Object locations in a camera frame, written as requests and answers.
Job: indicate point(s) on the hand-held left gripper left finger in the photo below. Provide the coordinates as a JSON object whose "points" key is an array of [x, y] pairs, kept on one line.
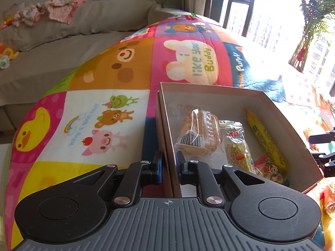
{"points": [[158, 167]]}

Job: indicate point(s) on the green palm plant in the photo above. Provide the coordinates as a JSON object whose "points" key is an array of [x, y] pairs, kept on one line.
{"points": [[314, 18]]}

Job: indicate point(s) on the clear-wrapped bread roll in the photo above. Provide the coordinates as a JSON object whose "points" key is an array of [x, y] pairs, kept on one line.
{"points": [[328, 201]]}

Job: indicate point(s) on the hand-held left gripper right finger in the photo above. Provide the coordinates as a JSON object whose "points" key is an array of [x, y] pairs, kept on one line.
{"points": [[179, 166]]}

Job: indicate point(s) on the colourful cartoon play mat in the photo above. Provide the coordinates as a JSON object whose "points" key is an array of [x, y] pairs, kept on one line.
{"points": [[104, 83]]}

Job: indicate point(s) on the long yellow snack packet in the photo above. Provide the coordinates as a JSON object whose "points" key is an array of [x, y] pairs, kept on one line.
{"points": [[261, 136]]}

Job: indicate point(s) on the dark window frame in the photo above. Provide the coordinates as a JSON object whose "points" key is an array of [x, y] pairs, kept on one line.
{"points": [[227, 7]]}

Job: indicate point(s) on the clear printed snack packet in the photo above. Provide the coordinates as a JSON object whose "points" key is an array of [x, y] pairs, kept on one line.
{"points": [[235, 149]]}

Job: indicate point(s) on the clear-wrapped bread with barcode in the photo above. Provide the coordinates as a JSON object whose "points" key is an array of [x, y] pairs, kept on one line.
{"points": [[191, 126]]}

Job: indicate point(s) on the white flower toy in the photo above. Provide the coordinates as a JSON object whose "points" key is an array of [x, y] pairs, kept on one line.
{"points": [[4, 62]]}

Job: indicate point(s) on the grey sofa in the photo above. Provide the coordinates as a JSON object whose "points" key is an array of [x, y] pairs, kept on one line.
{"points": [[65, 47]]}

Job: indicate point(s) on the pile of pink clothes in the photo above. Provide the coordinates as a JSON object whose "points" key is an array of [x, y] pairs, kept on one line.
{"points": [[52, 10]]}

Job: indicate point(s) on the red hanging ornament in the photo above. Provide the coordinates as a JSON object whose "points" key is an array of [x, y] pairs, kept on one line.
{"points": [[301, 54]]}

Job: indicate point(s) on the pink cardboard box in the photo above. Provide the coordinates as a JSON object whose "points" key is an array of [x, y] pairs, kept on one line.
{"points": [[261, 100]]}

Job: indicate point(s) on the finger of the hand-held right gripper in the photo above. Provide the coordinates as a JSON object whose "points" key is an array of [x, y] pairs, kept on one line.
{"points": [[322, 137], [324, 158]]}

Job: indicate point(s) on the orange plush toy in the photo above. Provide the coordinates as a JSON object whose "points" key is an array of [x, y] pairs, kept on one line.
{"points": [[9, 50]]}

